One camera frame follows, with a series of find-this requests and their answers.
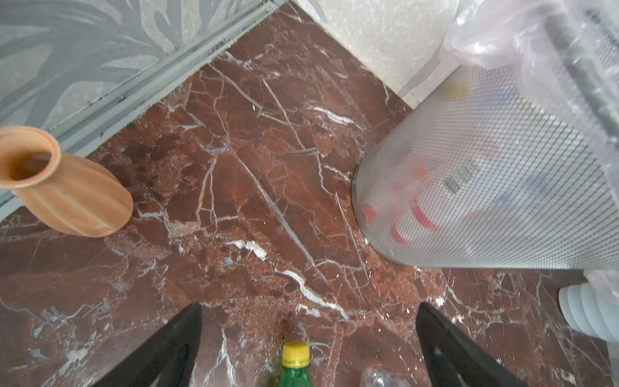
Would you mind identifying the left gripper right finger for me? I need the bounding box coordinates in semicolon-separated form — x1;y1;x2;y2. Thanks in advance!
415;302;525;386

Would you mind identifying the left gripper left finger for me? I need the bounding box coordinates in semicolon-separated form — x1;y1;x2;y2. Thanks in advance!
95;303;202;386

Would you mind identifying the clear bottle blue label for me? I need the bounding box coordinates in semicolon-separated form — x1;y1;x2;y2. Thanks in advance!
359;367;410;387

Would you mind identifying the green bottle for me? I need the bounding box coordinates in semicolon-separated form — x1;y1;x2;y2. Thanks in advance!
277;342;314;387

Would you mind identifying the grey bin with plastic liner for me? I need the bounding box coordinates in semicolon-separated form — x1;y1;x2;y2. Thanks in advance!
352;1;618;270

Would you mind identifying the potted plant in white pot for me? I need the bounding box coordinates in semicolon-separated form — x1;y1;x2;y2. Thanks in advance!
559;283;618;344

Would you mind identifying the small terracotta vase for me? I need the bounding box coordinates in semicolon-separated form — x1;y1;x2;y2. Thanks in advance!
1;127;134;238

